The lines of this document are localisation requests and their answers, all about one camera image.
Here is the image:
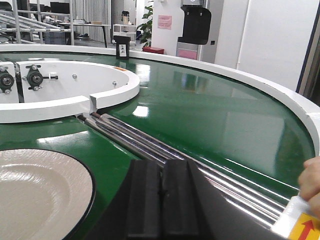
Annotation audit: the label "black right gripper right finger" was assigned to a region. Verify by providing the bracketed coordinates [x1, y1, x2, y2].
[162, 159, 205, 239]

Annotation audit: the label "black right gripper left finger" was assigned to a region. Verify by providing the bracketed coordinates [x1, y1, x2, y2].
[126, 160, 161, 239]

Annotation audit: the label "beige plate black rim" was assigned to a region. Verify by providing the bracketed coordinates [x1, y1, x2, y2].
[0, 148, 96, 240]
[87, 160, 280, 240]

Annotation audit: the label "white shelf cart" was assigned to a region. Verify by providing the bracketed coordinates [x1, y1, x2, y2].
[112, 24, 137, 45]

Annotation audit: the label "person's hand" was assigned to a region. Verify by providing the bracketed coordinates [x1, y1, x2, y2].
[298, 156, 320, 218]

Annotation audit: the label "steel conveyor rollers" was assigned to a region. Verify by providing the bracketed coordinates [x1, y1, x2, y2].
[77, 112, 285, 228]

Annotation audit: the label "white outer conveyor rim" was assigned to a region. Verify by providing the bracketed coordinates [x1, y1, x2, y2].
[0, 43, 320, 155]

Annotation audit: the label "red fire extinguisher box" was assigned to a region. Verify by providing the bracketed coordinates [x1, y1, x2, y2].
[142, 46, 165, 55]

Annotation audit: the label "black sensor box with label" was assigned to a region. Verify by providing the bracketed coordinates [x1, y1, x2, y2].
[113, 35, 131, 60]

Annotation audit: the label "green potted plant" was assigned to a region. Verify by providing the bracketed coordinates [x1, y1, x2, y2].
[136, 0, 154, 47]

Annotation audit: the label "office desk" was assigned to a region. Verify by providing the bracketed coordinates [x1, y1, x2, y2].
[73, 23, 111, 48]

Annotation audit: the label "black water dispenser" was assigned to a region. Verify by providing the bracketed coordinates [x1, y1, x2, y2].
[176, 0, 212, 60]

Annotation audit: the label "metal roller rack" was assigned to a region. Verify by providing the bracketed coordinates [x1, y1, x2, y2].
[0, 0, 75, 45]

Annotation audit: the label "white inner conveyor ring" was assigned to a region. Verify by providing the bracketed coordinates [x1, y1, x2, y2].
[0, 59, 141, 124]

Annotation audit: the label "pink wall notice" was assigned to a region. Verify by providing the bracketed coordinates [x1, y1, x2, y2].
[157, 15, 172, 30]

